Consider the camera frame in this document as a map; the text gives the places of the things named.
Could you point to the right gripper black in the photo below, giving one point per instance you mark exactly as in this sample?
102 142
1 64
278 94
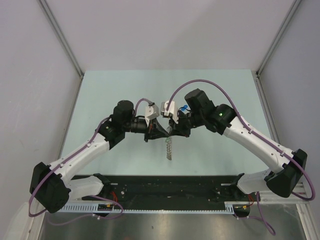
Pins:
177 129

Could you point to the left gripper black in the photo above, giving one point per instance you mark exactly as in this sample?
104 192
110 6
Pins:
153 127

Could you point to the round metal keyring disc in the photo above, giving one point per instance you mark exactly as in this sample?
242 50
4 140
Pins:
169 145

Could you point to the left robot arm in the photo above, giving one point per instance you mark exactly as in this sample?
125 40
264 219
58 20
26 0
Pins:
52 185

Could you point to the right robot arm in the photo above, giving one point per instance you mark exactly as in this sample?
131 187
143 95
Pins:
284 165

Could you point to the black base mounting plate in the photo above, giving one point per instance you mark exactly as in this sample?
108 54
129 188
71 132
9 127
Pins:
214 188

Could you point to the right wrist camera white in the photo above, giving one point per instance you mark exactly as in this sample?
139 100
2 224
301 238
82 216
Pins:
170 111

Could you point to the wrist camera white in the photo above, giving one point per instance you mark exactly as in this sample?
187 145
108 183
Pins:
151 112
170 111

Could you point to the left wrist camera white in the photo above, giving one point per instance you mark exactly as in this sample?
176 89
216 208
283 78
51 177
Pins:
151 112

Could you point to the right aluminium frame post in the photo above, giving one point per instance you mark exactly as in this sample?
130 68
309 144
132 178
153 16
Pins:
279 35

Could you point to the aluminium frame post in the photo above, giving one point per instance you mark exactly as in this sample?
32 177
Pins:
279 35
52 20

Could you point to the slotted cable duct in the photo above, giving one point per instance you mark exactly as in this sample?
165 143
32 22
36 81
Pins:
106 208

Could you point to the left aluminium frame post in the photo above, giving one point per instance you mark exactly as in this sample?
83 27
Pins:
52 20

